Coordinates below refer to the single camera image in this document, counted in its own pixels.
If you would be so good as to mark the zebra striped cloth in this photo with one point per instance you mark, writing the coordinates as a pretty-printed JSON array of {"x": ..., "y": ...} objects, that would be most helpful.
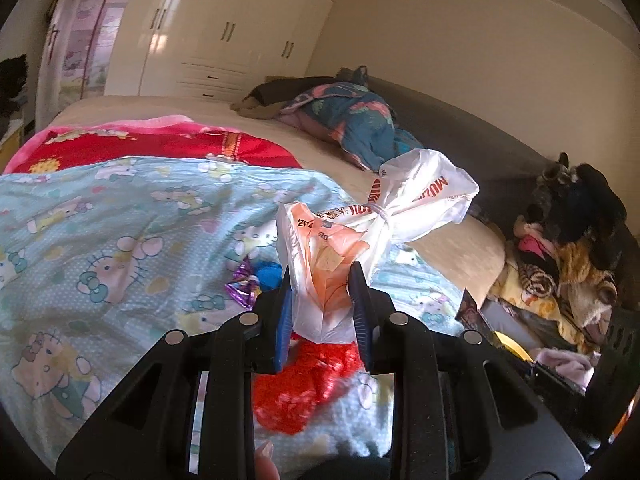
[{"x": 537, "y": 280}]

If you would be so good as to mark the shiny foil wrapper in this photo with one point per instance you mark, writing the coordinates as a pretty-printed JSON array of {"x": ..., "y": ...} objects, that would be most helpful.
[{"x": 242, "y": 290}]

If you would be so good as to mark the yellow cartoon cloth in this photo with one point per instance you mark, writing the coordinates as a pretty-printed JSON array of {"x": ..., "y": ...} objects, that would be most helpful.
[{"x": 530, "y": 305}]

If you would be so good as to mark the white printed plastic bag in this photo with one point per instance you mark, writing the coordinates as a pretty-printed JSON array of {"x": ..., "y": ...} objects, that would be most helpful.
[{"x": 320, "y": 260}]

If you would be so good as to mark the red plastic bag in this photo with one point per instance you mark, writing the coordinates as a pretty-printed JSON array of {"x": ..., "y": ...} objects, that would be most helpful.
[{"x": 300, "y": 390}]

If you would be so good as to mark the mustard knit garment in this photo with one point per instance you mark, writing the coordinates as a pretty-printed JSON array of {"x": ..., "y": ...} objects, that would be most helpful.
[{"x": 580, "y": 260}]

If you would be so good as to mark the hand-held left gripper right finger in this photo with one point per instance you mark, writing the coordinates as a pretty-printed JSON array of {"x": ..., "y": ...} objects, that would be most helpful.
[{"x": 359, "y": 320}]

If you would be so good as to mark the grey headboard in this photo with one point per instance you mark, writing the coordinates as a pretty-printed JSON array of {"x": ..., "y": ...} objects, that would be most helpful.
[{"x": 475, "y": 125}]

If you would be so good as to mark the yellow-rimmed black trash bin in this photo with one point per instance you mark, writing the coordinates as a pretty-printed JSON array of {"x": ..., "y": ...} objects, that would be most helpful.
[{"x": 510, "y": 344}]

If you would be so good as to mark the blue crumpled wad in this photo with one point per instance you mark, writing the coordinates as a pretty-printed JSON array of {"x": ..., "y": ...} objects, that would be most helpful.
[{"x": 267, "y": 275}]

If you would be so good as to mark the dark plastic basket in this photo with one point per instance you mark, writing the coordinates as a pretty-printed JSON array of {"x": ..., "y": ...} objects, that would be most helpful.
[{"x": 615, "y": 350}]

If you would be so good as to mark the beige bed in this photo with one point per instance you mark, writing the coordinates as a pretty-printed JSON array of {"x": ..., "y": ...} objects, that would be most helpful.
[{"x": 310, "y": 150}]

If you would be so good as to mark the printed dark carton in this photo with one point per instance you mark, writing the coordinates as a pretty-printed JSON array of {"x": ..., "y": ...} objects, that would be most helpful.
[{"x": 470, "y": 310}]

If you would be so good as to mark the blue floral quilt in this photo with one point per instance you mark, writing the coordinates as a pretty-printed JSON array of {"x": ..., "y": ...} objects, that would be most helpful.
[{"x": 360, "y": 120}]

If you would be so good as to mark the red pink-edged blanket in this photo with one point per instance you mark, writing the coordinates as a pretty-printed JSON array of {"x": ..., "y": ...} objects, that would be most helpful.
[{"x": 150, "y": 147}]

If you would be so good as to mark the light blue cartoon blanket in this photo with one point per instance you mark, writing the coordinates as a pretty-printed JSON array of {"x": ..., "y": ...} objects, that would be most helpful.
[{"x": 125, "y": 220}]

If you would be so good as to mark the pile of clothes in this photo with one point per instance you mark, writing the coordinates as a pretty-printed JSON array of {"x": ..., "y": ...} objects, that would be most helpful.
[{"x": 590, "y": 205}]

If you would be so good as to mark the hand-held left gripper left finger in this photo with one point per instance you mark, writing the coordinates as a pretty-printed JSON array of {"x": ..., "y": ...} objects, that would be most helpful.
[{"x": 283, "y": 322}]

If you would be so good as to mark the person's left hand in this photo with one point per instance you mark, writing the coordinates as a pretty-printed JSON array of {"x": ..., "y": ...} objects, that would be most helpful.
[{"x": 265, "y": 462}]

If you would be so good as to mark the white glossy wardrobe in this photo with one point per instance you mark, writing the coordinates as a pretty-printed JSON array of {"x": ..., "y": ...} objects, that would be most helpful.
[{"x": 200, "y": 25}]

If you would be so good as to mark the dark cloth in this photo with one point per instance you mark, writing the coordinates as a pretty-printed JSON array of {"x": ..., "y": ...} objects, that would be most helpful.
[{"x": 12, "y": 82}]

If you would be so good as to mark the lavender cloth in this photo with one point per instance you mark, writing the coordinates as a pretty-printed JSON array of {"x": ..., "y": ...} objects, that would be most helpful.
[{"x": 565, "y": 365}]

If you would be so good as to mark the pink garment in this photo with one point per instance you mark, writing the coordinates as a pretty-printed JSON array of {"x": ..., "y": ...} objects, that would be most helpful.
[{"x": 532, "y": 246}]

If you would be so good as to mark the grey box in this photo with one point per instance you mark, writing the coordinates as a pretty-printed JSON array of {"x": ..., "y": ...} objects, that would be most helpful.
[{"x": 505, "y": 317}]

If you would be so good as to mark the brown cloth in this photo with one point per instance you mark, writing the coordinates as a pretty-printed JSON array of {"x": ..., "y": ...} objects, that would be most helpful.
[{"x": 270, "y": 95}]

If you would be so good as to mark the pink cartoon wardrobe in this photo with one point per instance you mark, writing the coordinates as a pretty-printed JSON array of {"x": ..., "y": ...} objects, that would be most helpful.
[{"x": 80, "y": 45}]

